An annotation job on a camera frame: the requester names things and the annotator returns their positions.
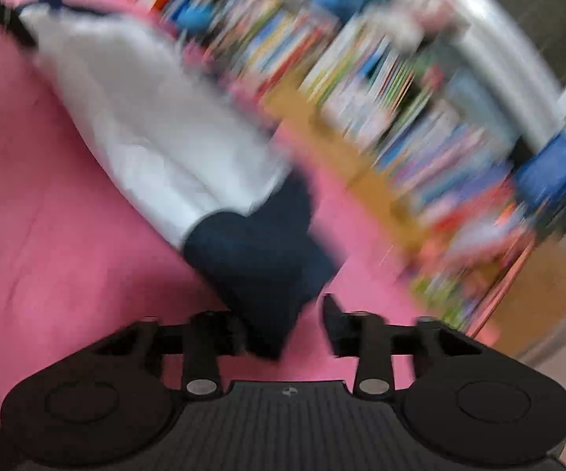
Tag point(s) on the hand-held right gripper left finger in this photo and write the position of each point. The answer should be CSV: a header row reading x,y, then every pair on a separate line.
x,y
204,348

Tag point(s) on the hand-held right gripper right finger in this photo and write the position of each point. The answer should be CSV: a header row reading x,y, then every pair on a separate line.
x,y
333,324

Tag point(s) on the white and navy jacket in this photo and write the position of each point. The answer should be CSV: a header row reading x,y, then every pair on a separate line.
x,y
140,132

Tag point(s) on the blue plush ball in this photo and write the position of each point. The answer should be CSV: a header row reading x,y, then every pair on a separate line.
x,y
197,15

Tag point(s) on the wooden drawer box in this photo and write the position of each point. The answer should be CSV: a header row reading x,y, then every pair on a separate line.
x,y
342,157

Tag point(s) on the pink rabbit print blanket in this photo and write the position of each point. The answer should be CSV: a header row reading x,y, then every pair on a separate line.
x,y
42,230

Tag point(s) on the row of tall colourful books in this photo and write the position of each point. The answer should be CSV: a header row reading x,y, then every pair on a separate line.
x,y
263,24

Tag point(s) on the row of small colourful books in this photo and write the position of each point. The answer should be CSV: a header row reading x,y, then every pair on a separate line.
x,y
410,108

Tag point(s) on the white window frame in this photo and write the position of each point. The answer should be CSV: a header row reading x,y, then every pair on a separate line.
x,y
499,24

